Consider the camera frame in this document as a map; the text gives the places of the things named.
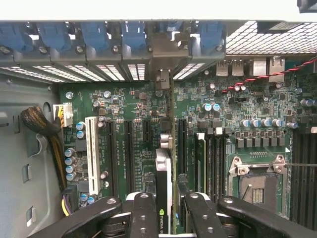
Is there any empty black RAM slot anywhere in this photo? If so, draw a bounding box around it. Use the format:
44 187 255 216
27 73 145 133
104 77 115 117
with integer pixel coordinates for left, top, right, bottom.
207 135 217 199
291 128 302 223
216 128 227 199
301 128 311 224
310 128 317 225

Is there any installed dark RAM stick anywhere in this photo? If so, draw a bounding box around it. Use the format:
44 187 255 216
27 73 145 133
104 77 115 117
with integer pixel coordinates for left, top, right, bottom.
195 132 208 193

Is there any long black expansion slot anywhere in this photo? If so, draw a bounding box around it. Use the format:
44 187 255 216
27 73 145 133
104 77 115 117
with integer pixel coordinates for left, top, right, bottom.
123 119 136 194
177 118 188 179
106 119 119 197

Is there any CPU socket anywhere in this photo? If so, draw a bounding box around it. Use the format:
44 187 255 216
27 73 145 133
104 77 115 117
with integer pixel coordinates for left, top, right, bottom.
226 153 289 219

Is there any white expansion slot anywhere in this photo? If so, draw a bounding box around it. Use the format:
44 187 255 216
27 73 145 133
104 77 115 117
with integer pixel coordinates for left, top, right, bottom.
85 116 102 196

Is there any short black expansion slot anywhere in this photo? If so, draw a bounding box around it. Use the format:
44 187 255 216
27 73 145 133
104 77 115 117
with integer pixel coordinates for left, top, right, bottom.
142 119 152 142

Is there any thin metal locking lever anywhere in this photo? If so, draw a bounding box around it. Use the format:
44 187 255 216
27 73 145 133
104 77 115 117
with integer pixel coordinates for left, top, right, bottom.
236 162 317 168

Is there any green motherboard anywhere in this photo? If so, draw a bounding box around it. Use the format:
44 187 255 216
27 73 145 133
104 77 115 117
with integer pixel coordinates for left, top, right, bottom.
58 58 317 225

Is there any white power connector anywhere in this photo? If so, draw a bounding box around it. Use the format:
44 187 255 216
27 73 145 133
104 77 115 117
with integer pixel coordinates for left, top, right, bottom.
53 103 74 127

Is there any open black PC case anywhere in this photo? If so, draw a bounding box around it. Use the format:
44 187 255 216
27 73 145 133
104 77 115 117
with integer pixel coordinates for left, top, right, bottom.
0 19 317 238

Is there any silver USB port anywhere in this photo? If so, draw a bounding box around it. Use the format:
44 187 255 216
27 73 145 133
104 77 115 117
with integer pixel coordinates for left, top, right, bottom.
215 59 229 76
231 59 244 76

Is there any silver network port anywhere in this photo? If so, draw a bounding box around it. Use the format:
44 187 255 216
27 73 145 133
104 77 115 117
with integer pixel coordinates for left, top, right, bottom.
268 57 285 83
252 58 267 76

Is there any blue card clip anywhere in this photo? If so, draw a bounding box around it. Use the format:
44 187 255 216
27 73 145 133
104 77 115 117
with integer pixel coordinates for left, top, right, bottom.
79 21 110 52
120 21 147 51
198 21 224 50
0 21 34 53
36 21 72 52

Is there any red black twisted wire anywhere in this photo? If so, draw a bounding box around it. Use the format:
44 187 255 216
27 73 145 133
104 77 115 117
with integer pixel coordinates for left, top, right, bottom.
221 59 317 94

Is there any black sleeved power wire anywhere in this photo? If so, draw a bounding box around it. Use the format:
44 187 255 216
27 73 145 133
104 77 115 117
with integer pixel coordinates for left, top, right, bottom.
20 106 75 218

